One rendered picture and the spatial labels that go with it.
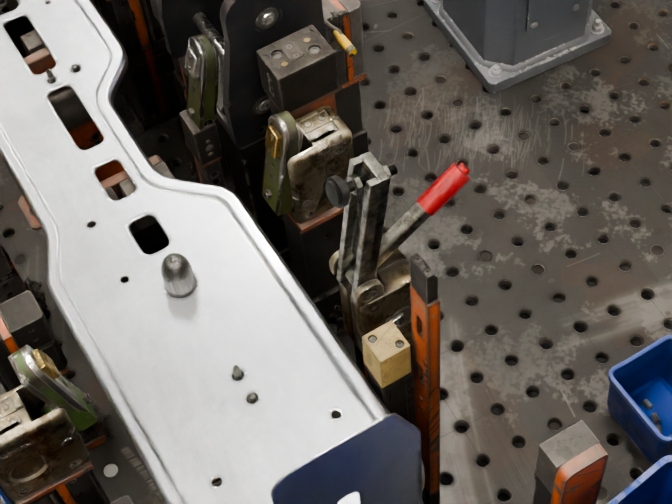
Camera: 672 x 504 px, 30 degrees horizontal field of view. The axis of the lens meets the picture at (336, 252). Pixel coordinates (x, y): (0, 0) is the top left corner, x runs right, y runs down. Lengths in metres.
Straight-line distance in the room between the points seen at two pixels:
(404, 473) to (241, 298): 0.42
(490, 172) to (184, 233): 0.55
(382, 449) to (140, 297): 0.50
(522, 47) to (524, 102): 0.08
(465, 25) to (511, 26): 0.10
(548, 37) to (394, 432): 1.06
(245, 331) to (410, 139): 0.59
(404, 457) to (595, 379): 0.71
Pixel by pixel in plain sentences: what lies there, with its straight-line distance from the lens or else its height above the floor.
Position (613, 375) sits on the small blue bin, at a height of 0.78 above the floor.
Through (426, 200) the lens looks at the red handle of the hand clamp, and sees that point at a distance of 1.18.
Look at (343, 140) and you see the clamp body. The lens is 1.31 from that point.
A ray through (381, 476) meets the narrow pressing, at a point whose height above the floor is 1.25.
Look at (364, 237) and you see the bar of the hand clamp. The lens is 1.14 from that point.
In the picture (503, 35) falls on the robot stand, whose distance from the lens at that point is 1.79.
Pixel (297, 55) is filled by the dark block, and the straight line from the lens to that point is 1.32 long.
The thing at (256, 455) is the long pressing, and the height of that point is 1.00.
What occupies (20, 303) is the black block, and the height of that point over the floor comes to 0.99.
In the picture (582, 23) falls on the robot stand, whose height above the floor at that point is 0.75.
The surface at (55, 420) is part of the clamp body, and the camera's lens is 1.22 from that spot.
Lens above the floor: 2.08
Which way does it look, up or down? 56 degrees down
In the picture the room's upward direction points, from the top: 7 degrees counter-clockwise
